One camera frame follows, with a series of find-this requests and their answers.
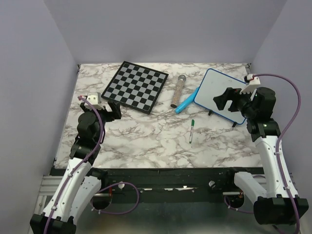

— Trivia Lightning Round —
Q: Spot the blue framed whiteboard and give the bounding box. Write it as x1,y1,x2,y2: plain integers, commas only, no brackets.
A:
194,68,246,125

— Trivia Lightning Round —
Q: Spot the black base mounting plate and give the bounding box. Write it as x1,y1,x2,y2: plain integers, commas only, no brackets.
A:
50,167,255,204

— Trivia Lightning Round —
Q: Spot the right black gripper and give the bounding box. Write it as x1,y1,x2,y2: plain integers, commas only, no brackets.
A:
214,86,257,118

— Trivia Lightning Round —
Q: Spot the glitter tube silver cap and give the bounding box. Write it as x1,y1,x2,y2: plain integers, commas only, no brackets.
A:
170,75,186,108

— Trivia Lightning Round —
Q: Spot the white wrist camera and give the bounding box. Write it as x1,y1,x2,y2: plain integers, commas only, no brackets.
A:
240,74,260,95
86,92,103,110

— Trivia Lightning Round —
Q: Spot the blue toy microphone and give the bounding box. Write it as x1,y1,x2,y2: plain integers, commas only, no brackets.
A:
175,87,199,114

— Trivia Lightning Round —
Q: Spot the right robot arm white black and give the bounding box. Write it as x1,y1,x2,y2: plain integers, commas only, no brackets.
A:
213,87,309,225

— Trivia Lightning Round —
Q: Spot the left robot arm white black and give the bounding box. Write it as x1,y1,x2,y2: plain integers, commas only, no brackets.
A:
30,101,121,234

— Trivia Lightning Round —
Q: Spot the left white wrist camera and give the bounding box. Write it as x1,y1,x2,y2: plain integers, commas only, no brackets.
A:
86,92,103,110

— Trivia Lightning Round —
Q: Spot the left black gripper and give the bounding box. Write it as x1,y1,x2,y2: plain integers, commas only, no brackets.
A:
80,100,121,142

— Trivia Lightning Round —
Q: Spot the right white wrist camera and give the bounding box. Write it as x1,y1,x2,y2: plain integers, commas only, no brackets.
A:
240,74,260,95

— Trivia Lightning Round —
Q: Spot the green white marker pen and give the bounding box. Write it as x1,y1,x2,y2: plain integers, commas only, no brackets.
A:
189,119,195,144

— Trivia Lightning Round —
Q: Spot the black grey chessboard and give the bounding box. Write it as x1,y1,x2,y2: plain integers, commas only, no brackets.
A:
101,61,168,115

